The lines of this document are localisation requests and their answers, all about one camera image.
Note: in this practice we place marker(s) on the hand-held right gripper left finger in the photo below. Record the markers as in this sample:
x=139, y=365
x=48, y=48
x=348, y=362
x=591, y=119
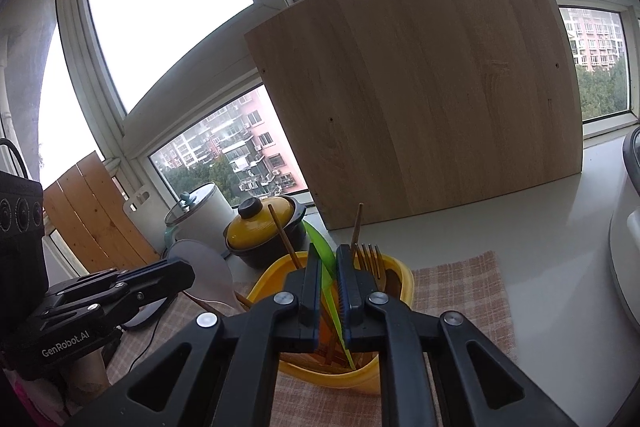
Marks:
x=315, y=287

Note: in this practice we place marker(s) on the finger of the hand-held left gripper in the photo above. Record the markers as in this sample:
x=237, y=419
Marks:
x=135, y=304
x=150, y=274

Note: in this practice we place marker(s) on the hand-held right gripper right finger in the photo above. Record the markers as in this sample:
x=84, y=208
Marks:
x=342, y=287

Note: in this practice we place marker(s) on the metal fork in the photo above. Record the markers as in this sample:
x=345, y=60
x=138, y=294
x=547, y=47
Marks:
x=370, y=264

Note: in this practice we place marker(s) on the green plastic spoon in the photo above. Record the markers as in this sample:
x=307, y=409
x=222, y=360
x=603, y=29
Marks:
x=322, y=252

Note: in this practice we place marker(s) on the yellow plastic container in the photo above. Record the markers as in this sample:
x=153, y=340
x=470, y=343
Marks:
x=267, y=274

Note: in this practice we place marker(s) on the translucent plastic spoon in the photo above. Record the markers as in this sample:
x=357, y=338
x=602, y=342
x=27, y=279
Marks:
x=200, y=267

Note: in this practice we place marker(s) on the brown wooden chopstick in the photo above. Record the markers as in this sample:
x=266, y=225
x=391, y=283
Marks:
x=285, y=237
x=357, y=227

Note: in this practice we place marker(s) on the white cutting board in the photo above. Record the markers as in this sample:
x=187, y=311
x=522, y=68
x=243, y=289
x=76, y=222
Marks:
x=145, y=227

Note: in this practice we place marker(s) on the black pot with yellow lid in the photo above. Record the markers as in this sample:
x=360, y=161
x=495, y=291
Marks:
x=255, y=232

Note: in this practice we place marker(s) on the white teal electric cooker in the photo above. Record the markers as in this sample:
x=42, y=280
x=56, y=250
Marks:
x=210, y=217

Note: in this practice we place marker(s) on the orange wooden plank board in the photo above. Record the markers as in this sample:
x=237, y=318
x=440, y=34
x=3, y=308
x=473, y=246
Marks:
x=90, y=207

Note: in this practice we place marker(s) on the pink plaid cloth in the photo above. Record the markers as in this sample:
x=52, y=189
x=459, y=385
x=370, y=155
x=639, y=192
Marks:
x=465, y=297

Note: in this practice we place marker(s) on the pink apartment building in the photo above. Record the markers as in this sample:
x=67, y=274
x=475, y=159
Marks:
x=260, y=127

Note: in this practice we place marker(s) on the large light wooden board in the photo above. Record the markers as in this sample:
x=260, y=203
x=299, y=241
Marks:
x=425, y=97

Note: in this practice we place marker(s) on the white floral rice cooker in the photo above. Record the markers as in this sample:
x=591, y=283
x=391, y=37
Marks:
x=627, y=257

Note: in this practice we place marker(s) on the pale apartment building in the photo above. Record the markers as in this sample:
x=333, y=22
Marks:
x=595, y=37

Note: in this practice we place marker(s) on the white window frame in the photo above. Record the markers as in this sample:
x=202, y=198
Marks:
x=165, y=107

